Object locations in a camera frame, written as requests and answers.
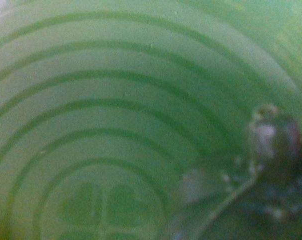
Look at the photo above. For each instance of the green toy pepper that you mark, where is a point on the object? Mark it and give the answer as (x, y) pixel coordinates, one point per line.
(257, 195)

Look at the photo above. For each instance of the green plastic plate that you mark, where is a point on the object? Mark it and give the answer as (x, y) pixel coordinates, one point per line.
(105, 104)

